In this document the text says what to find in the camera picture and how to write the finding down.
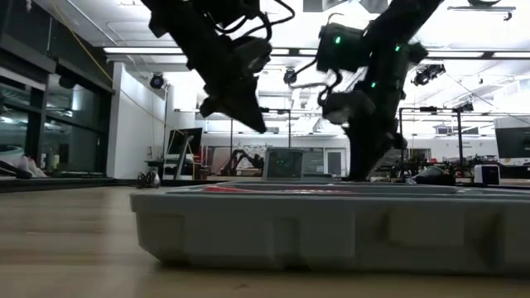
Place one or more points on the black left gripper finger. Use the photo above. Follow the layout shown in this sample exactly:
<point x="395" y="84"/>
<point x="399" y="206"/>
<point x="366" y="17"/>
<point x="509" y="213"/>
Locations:
<point x="248" y="118"/>

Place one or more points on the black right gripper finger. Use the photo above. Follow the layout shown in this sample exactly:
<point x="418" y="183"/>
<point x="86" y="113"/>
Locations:
<point x="374" y="159"/>
<point x="358" y="165"/>

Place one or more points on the grey plastic tool case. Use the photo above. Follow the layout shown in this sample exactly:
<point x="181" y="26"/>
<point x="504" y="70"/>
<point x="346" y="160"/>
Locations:
<point x="331" y="232"/>

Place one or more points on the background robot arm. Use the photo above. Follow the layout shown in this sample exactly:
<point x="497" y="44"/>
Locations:
<point x="242" y="159"/>

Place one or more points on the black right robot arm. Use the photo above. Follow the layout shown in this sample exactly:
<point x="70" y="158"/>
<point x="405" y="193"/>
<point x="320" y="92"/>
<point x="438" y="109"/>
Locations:
<point x="393" y="33"/>

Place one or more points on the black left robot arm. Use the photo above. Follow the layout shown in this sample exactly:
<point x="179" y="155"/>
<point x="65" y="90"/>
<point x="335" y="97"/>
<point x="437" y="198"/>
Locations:
<point x="190" y="29"/>

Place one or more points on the grey monitor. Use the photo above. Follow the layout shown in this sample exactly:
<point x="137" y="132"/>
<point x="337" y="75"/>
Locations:
<point x="283" y="163"/>

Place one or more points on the black work glove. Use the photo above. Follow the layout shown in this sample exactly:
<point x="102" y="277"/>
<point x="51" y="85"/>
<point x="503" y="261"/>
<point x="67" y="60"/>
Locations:
<point x="432" y="176"/>

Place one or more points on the black monitor on stand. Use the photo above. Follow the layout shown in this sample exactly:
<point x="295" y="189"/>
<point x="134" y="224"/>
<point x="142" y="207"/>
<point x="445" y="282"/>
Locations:
<point x="184" y="140"/>

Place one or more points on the white box device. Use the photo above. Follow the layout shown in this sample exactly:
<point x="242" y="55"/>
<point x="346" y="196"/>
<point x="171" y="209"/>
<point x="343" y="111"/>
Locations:
<point x="488" y="174"/>

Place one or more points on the white teal object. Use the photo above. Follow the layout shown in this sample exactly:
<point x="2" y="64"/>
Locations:
<point x="16" y="163"/>

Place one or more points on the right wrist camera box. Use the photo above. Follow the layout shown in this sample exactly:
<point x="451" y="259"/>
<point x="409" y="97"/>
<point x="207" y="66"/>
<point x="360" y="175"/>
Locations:
<point x="348" y="107"/>

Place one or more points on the black overhead camera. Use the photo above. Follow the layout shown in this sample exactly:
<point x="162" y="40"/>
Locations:
<point x="290" y="76"/>

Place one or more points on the black ceiling camera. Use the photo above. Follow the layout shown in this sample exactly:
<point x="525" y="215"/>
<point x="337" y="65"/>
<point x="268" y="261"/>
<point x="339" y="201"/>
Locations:
<point x="157" y="81"/>

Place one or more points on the black camera stand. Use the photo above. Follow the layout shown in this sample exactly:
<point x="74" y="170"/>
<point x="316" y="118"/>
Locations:
<point x="459" y="136"/>

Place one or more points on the dark wall monitor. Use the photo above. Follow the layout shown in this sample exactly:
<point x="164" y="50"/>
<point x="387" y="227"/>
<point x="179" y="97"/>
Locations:
<point x="513" y="140"/>

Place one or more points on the black wall-mounted device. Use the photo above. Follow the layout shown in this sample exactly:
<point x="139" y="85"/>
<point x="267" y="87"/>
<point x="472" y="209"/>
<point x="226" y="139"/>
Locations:
<point x="67" y="82"/>

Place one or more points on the black aluminium table frame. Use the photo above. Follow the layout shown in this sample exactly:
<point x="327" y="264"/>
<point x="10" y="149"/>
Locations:
<point x="54" y="184"/>

